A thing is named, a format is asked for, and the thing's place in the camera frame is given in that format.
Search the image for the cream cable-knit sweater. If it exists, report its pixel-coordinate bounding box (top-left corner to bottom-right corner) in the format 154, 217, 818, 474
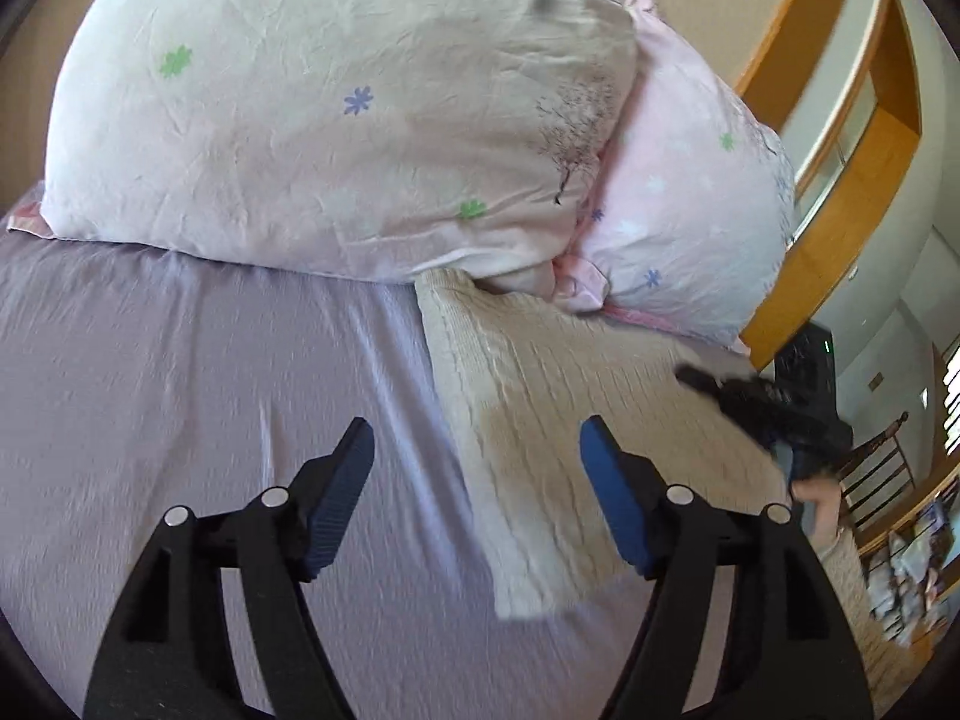
415, 270, 786, 619

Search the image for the person's right hand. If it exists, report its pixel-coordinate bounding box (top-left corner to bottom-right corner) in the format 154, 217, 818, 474
791, 476, 843, 551

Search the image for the dark wooden chair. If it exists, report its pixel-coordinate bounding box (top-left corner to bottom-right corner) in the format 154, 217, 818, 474
838, 411, 916, 532

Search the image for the person in fleece jacket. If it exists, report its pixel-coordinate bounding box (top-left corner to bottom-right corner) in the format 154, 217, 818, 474
812, 523, 932, 717

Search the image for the pink flower-print pillow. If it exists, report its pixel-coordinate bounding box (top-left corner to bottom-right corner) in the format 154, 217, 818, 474
551, 0, 794, 349

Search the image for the beige tree-print pillow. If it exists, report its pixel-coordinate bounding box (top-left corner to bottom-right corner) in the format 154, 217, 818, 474
39, 0, 638, 296

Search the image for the orange wooden door frame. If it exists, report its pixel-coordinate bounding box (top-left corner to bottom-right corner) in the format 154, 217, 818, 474
739, 0, 923, 367

